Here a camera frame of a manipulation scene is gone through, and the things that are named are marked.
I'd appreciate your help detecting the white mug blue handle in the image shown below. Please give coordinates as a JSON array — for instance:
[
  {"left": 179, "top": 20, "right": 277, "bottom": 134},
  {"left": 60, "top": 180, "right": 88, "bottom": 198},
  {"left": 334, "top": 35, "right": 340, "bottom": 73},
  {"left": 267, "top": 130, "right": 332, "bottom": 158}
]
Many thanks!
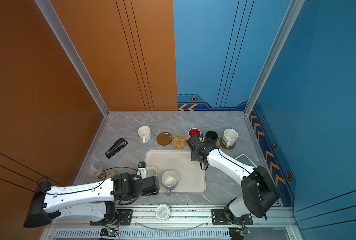
[{"left": 146, "top": 167, "right": 158, "bottom": 178}]

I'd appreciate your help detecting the black mug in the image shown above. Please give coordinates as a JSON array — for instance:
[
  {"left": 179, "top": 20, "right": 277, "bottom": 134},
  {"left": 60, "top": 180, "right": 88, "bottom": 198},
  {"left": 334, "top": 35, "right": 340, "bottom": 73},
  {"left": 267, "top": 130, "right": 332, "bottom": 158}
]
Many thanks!
[{"left": 205, "top": 131, "right": 218, "bottom": 145}]

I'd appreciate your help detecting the white mug purple handle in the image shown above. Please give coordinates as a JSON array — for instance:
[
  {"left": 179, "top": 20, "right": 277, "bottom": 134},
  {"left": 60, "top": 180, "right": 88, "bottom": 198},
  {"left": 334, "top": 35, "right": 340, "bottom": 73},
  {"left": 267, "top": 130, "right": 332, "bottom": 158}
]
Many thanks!
[{"left": 162, "top": 171, "right": 178, "bottom": 196}]

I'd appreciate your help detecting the rattan woven coaster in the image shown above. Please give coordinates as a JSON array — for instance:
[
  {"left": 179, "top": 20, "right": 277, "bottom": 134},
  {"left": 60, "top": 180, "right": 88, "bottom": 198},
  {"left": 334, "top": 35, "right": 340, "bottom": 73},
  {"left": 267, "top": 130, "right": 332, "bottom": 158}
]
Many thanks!
[{"left": 171, "top": 136, "right": 187, "bottom": 150}]

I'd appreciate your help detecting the red inside mug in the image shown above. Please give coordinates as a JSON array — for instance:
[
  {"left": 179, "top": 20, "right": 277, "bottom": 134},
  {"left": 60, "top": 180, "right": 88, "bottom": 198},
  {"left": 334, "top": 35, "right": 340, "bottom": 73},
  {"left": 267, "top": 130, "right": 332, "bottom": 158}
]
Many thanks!
[{"left": 188, "top": 128, "right": 201, "bottom": 138}]

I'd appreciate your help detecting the brown cork round coaster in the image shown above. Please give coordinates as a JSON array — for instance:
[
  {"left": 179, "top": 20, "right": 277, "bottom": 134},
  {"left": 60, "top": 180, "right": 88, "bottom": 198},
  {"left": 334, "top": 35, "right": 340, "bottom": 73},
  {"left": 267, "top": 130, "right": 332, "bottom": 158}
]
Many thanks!
[{"left": 220, "top": 139, "right": 237, "bottom": 150}]

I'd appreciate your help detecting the white speckled mug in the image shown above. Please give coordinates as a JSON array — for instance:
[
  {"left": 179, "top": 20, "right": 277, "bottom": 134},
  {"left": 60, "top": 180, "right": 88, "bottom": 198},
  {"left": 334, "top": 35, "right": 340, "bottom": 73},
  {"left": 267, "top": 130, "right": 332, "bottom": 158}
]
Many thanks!
[{"left": 222, "top": 129, "right": 239, "bottom": 147}]

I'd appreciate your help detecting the glossy brown round coaster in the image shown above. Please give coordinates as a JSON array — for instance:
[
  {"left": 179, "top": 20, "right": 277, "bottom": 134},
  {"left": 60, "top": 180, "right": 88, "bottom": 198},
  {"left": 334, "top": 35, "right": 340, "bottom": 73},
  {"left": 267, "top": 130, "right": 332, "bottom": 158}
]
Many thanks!
[{"left": 157, "top": 132, "right": 173, "bottom": 146}]

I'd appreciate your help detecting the grey woven coaster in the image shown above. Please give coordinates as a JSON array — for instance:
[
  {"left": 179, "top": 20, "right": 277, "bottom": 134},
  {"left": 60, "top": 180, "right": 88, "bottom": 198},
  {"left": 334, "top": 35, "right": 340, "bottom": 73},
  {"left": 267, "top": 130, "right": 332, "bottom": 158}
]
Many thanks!
[{"left": 140, "top": 135, "right": 155, "bottom": 145}]

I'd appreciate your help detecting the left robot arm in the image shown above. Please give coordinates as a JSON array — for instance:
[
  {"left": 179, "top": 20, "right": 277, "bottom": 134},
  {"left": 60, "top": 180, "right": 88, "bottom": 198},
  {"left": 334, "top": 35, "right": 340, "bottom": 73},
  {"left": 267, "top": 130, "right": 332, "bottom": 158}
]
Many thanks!
[{"left": 23, "top": 173, "right": 160, "bottom": 228}]

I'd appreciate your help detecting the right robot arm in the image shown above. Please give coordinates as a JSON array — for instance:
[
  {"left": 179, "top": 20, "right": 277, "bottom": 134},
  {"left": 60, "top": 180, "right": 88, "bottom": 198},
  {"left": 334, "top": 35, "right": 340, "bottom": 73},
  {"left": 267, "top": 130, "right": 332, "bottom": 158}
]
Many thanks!
[{"left": 187, "top": 136, "right": 280, "bottom": 225}]

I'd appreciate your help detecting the beige serving tray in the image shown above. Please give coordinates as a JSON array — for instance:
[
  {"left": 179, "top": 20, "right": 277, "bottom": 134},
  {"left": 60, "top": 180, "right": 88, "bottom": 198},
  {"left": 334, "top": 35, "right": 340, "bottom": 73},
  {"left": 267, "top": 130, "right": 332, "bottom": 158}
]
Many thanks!
[{"left": 144, "top": 150, "right": 206, "bottom": 194}]

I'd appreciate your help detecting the white round lid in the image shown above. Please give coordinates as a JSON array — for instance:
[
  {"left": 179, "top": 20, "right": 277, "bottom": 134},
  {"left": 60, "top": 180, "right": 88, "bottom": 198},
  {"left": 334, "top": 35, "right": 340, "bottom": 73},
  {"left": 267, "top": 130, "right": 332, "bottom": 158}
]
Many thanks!
[{"left": 155, "top": 204, "right": 171, "bottom": 222}]

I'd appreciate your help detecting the wooden mallet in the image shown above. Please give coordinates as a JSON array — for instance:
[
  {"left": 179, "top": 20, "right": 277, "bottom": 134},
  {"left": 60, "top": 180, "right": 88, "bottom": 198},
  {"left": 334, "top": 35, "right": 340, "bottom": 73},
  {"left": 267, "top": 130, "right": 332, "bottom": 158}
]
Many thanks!
[{"left": 106, "top": 171, "right": 118, "bottom": 180}]

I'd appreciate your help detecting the black stapler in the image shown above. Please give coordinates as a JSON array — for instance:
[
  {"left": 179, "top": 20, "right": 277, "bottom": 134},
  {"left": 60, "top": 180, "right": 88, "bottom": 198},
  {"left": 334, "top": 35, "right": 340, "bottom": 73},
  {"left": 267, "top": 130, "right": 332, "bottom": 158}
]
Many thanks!
[{"left": 105, "top": 138, "right": 128, "bottom": 159}]

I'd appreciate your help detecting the left circuit board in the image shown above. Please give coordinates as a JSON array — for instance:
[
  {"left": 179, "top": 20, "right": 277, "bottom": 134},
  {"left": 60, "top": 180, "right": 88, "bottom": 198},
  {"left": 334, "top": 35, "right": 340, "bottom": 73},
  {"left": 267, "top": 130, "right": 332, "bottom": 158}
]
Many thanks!
[{"left": 99, "top": 228, "right": 120, "bottom": 240}]

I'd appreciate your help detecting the circuit board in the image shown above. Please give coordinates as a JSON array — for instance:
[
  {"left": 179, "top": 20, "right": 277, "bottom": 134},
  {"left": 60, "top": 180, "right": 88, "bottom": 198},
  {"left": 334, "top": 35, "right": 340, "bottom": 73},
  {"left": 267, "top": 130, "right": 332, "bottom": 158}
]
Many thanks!
[
  {"left": 229, "top": 228, "right": 245, "bottom": 240},
  {"left": 99, "top": 228, "right": 120, "bottom": 240}
]

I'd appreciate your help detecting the right circuit board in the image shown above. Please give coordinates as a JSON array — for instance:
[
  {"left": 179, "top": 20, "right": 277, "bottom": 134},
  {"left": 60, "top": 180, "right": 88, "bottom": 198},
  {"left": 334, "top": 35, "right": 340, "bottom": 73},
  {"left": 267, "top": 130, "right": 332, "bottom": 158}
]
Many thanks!
[{"left": 229, "top": 228, "right": 245, "bottom": 240}]

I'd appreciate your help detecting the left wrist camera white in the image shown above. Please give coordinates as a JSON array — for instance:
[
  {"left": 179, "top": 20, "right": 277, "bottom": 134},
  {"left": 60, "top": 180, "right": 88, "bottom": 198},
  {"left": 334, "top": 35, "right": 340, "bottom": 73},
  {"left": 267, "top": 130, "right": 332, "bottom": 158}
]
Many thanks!
[{"left": 137, "top": 162, "right": 147, "bottom": 179}]

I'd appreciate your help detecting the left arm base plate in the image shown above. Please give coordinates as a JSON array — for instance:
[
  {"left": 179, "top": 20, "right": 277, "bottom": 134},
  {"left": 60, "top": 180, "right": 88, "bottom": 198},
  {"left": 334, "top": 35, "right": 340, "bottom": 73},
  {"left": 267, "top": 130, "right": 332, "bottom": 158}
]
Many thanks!
[{"left": 90, "top": 210, "right": 133, "bottom": 227}]

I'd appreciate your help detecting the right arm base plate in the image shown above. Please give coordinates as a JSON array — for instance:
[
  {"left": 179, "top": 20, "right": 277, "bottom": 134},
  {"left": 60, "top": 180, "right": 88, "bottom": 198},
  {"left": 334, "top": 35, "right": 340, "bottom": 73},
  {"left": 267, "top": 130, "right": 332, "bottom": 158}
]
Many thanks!
[{"left": 211, "top": 209, "right": 254, "bottom": 226}]

